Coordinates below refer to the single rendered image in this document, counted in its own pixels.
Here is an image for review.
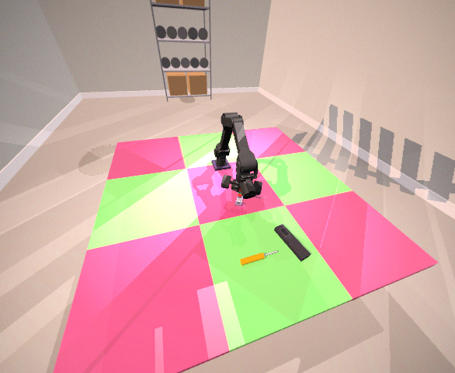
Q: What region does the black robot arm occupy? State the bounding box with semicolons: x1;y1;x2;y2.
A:
214;113;259;199

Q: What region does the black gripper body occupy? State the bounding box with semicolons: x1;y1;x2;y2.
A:
221;175;262;195

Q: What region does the orange-handled screwdriver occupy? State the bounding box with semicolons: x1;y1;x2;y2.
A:
240;251;277;265

